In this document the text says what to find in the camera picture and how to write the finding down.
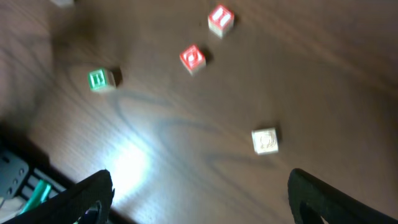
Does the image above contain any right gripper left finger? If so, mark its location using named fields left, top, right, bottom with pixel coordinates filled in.
left=6, top=170, right=114, bottom=224

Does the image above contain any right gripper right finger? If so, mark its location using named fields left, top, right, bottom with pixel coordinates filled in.
left=287, top=168, right=397, bottom=224

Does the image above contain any red letter I block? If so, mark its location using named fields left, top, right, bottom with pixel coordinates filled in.
left=208, top=4, right=234, bottom=39

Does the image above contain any plain wooden block near right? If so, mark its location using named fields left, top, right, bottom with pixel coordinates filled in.
left=252, top=128, right=279, bottom=155

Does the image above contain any green letter B block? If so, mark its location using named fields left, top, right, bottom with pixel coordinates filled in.
left=88, top=68, right=117, bottom=93

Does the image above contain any red apple picture block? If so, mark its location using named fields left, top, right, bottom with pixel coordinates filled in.
left=179, top=44, right=206, bottom=75

